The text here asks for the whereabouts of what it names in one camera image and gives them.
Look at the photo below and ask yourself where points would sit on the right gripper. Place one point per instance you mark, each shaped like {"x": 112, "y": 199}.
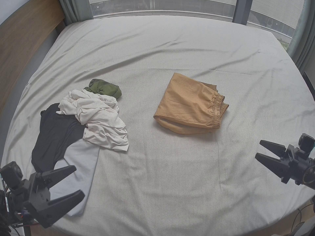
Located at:
{"x": 297, "y": 168}

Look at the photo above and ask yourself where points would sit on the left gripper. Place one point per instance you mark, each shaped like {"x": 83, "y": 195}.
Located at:
{"x": 34, "y": 198}

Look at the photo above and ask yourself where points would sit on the tan shorts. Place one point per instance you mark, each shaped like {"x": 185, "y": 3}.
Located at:
{"x": 187, "y": 104}

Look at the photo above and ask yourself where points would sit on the bed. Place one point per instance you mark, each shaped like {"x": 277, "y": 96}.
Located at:
{"x": 172, "y": 58}

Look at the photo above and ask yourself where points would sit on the pale grey garment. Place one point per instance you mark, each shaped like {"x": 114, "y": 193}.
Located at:
{"x": 81, "y": 161}

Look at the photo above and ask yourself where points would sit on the black garment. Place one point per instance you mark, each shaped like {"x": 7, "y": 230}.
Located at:
{"x": 54, "y": 136}

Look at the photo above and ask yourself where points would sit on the white garment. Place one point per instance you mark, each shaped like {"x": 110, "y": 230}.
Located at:
{"x": 103, "y": 122}

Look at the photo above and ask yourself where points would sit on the olive green garment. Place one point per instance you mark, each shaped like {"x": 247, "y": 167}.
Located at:
{"x": 105, "y": 88}

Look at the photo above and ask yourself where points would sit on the grey-green curtain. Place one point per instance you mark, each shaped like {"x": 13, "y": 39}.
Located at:
{"x": 305, "y": 33}
{"x": 73, "y": 1}

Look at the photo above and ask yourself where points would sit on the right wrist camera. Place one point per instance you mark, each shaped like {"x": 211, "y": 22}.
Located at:
{"x": 306, "y": 141}

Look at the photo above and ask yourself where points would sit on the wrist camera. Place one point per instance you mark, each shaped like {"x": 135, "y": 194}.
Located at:
{"x": 306, "y": 141}
{"x": 11, "y": 172}

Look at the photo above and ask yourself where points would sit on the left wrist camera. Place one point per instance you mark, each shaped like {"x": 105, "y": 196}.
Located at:
{"x": 11, "y": 172}

